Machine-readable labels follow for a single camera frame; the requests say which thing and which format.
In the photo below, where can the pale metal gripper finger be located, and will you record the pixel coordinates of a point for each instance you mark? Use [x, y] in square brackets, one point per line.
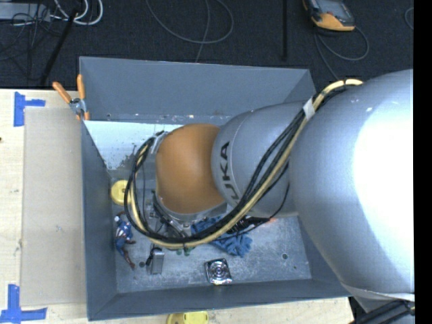
[158, 261]
[149, 259]

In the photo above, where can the blue toy action figure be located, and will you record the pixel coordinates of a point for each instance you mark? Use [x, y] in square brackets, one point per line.
[123, 235]

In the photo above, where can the blue cloth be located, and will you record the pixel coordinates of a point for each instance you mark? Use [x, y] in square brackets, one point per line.
[233, 243]

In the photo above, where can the yellow round disc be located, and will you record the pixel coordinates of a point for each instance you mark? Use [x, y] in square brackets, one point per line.
[119, 191]

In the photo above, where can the pale wood board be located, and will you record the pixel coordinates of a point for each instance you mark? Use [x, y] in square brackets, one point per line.
[50, 197]

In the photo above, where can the grey metal bin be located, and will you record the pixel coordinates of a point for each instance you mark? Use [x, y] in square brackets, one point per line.
[168, 89]

